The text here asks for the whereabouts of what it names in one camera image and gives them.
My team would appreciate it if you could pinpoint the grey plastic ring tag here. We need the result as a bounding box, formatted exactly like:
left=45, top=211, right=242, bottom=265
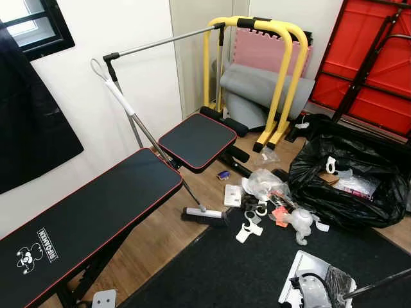
left=246, top=202, right=269, bottom=220

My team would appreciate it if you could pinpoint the red folding table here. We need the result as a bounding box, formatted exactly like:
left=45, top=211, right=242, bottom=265
left=309, top=0, right=411, bottom=139

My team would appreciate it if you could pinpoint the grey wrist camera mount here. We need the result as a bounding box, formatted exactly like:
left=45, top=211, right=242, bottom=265
left=91, top=289, right=118, bottom=308
left=289, top=272, right=327, bottom=308

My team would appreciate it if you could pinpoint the white crumpled plastic wrap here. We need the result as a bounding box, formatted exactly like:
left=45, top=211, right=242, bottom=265
left=284, top=207, right=317, bottom=246

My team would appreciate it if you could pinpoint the clear bubble wrap package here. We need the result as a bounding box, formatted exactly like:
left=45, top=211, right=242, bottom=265
left=334, top=172, right=381, bottom=201

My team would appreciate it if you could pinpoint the black red-trimmed bench seat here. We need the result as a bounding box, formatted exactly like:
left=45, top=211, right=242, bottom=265
left=158, top=112, right=239, bottom=173

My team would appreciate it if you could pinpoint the pink foam puzzle mat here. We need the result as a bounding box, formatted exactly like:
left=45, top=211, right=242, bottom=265
left=230, top=27, right=313, bottom=79

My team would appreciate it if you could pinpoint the grey door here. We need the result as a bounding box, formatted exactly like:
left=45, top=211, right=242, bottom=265
left=169, top=0, right=251, bottom=119

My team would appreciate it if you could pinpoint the white booklet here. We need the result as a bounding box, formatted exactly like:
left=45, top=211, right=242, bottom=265
left=223, top=184, right=243, bottom=208

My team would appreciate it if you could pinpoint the black framed window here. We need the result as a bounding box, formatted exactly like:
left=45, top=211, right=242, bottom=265
left=0, top=0, right=75, bottom=60

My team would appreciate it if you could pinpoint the black red-trimmed bench backrest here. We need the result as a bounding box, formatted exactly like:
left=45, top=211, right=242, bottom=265
left=0, top=148, right=184, bottom=308

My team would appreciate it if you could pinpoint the orange card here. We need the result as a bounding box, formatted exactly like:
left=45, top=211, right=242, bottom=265
left=272, top=204, right=291, bottom=228

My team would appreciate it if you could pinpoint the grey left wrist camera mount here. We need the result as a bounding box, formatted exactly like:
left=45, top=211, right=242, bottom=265
left=91, top=289, right=118, bottom=308

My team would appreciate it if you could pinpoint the white plastic ring tag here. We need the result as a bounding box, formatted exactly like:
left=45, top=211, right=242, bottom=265
left=235, top=220, right=264, bottom=244

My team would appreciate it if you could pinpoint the black floor mat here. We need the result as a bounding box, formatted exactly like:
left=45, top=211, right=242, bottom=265
left=119, top=204, right=411, bottom=308

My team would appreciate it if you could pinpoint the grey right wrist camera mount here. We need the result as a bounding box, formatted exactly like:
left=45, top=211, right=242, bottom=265
left=289, top=272, right=327, bottom=308

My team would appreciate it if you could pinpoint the black trash bag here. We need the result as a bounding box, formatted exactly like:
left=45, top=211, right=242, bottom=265
left=287, top=125, right=411, bottom=230

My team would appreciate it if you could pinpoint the large clear plastic bag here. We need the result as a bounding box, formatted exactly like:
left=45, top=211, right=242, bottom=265
left=243, top=168, right=293, bottom=203

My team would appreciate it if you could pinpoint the small clear plastic bag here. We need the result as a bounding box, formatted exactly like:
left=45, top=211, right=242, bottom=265
left=256, top=146, right=281, bottom=165

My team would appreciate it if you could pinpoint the yellow dip bar stand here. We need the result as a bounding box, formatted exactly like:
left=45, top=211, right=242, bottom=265
left=203, top=16, right=311, bottom=153

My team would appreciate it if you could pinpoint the silver rack pole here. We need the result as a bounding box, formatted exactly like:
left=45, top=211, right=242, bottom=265
left=103, top=23, right=227, bottom=150

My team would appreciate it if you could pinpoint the grey rolled exercise mat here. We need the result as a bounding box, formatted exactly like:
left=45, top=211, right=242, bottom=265
left=217, top=62, right=317, bottom=130

